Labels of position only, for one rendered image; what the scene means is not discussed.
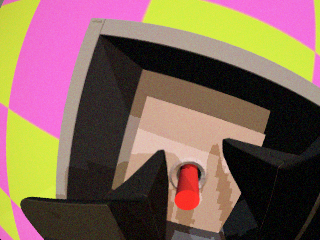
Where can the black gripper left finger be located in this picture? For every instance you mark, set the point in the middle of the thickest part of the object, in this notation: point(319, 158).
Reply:
point(137, 210)

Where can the red peg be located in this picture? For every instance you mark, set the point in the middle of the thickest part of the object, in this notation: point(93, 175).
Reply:
point(187, 190)

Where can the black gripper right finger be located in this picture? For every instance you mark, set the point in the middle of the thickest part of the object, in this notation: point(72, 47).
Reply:
point(282, 190)

